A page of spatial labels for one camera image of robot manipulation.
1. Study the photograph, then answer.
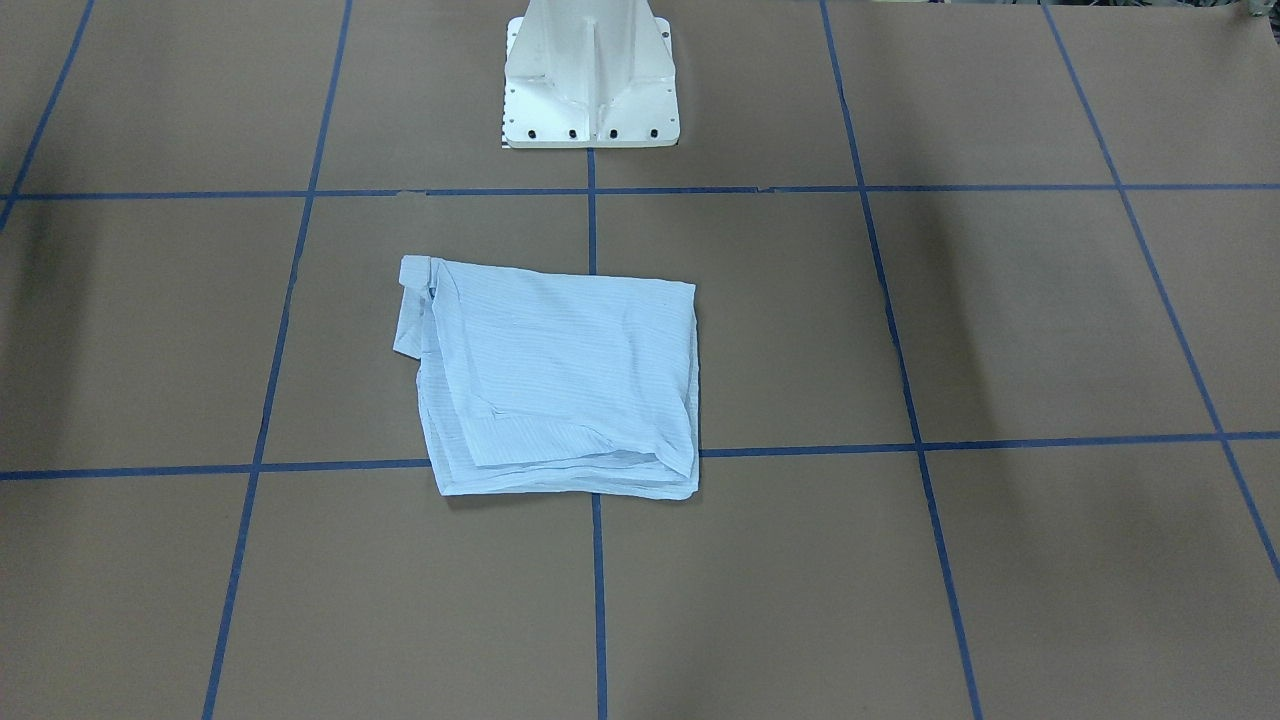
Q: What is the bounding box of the light blue button shirt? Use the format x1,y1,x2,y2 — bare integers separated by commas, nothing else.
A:
393,255,700,501

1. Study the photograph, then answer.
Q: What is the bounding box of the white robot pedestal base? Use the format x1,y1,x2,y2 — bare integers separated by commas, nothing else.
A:
500,1,681,149

